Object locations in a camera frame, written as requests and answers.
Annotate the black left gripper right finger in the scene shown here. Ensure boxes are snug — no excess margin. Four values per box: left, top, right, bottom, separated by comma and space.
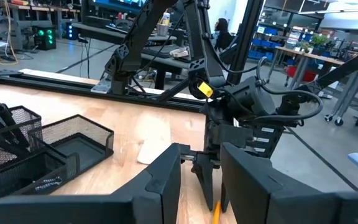
220, 142, 358, 224

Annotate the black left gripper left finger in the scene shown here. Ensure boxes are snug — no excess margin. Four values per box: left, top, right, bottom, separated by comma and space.
0, 142, 183, 224

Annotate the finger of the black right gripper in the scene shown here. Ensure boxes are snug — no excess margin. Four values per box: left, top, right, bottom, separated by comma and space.
191, 152, 221, 212
220, 183, 230, 214

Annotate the yellow pencil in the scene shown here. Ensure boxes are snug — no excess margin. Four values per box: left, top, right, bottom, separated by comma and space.
212, 200, 223, 224

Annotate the black mesh desk organizer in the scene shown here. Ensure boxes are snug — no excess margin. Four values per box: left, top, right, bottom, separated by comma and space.
0, 105, 115, 207

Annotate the black pen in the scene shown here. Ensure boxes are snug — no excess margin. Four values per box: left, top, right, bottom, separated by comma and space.
0, 101, 28, 147

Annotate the black office desk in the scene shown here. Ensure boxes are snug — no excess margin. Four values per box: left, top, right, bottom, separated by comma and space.
71, 21, 193, 91

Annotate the red storage bin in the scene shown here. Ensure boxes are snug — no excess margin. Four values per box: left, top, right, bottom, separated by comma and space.
285, 65, 319, 83

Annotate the person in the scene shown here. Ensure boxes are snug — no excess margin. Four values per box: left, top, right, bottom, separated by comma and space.
213, 17, 235, 53

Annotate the wooden table with plants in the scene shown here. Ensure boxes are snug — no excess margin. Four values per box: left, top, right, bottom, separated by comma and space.
273, 33, 358, 123

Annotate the grey cup with bottles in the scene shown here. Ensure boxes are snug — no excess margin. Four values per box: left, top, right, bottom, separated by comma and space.
156, 11, 172, 37

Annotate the computer with green lights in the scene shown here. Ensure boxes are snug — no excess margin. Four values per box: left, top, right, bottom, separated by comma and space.
34, 26, 57, 51

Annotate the yellow cable tag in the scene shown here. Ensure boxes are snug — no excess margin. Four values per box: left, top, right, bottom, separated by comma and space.
197, 81, 214, 98

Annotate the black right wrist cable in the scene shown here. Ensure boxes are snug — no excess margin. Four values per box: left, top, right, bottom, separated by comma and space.
252, 57, 324, 126

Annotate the black camera stand post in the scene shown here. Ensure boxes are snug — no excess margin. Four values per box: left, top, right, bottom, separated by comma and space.
227, 0, 265, 85

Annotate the grey metal mounting bracket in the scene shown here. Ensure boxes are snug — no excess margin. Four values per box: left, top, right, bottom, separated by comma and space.
89, 77, 112, 95

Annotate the black aluminium table frame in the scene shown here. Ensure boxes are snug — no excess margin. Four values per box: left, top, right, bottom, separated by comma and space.
0, 68, 207, 113

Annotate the hanging yellow cable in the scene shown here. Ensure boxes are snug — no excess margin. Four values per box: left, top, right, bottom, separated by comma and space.
0, 0, 19, 65

